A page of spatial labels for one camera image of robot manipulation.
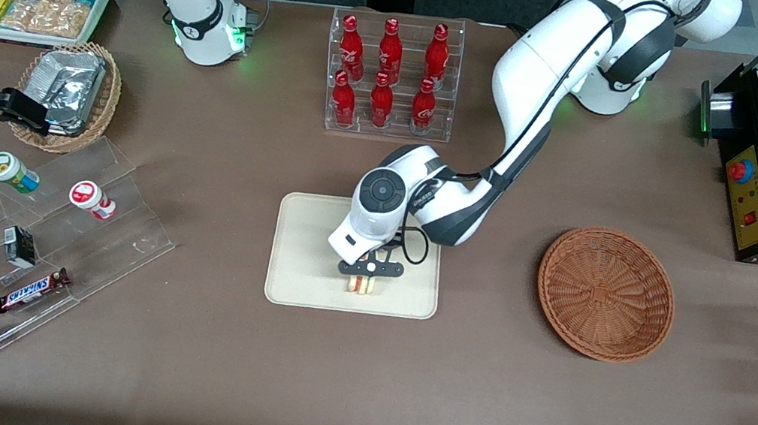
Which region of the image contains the red cola bottle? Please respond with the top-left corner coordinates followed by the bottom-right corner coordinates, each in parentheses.
top-left (365, 71), bottom-right (399, 131)
top-left (373, 16), bottom-right (409, 87)
top-left (327, 69), bottom-right (362, 130)
top-left (334, 14), bottom-right (373, 83)
top-left (408, 75), bottom-right (441, 137)
top-left (421, 21), bottom-right (455, 91)

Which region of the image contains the brown wicker basket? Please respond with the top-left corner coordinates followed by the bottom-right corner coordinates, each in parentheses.
top-left (525, 218), bottom-right (687, 372)

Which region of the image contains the Snickers chocolate bar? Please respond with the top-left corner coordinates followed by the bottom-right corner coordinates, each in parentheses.
top-left (0, 258), bottom-right (74, 324)

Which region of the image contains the cream plastic tray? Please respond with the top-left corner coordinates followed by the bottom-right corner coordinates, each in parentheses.
top-left (262, 185), bottom-right (453, 329)

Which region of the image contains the clear acrylic bottle rack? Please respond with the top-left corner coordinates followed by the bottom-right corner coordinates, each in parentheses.
top-left (315, 0), bottom-right (470, 150)

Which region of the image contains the triangular sandwich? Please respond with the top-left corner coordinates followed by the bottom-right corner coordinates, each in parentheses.
top-left (347, 273), bottom-right (378, 297)

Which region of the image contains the light wicker basket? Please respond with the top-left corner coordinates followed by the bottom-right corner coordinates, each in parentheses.
top-left (6, 32), bottom-right (128, 162)

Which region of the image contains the white snack bin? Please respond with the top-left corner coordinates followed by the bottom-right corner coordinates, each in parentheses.
top-left (0, 0), bottom-right (111, 58)

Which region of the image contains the green lid yogurt cup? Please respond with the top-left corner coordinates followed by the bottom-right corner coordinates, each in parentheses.
top-left (0, 150), bottom-right (44, 197)

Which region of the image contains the red lid yogurt cup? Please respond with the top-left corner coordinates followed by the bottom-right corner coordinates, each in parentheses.
top-left (65, 177), bottom-right (121, 223)

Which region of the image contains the small black drink carton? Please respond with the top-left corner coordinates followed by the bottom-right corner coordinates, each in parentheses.
top-left (0, 224), bottom-right (42, 270)

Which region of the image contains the aluminium foil container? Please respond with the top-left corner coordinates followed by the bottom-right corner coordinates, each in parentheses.
top-left (17, 42), bottom-right (110, 142)

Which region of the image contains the clear acrylic stepped stand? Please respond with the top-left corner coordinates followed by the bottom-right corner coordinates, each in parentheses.
top-left (0, 121), bottom-right (192, 414)

